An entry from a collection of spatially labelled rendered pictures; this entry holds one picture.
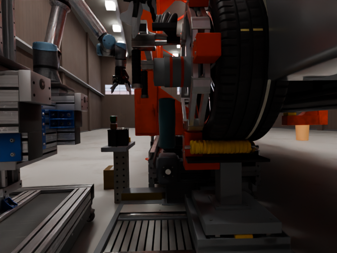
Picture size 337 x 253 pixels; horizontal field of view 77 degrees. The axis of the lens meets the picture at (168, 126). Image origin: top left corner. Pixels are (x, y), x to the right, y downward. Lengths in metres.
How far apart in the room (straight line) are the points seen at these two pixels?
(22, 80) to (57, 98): 0.50
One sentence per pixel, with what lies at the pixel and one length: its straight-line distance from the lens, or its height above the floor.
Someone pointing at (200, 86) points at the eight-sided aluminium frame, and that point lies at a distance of 0.74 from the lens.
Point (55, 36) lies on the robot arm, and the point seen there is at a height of 1.13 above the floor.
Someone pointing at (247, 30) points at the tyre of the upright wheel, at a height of 0.90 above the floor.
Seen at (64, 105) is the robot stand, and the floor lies 0.71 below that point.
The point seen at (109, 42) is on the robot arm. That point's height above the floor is 1.08.
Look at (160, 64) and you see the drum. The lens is 0.96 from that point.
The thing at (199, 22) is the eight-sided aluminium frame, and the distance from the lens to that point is 0.80.
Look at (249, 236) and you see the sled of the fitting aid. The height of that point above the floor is 0.18.
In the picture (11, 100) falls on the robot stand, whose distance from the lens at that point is 0.75.
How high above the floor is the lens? 0.62
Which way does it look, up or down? 2 degrees down
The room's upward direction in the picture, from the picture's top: 1 degrees counter-clockwise
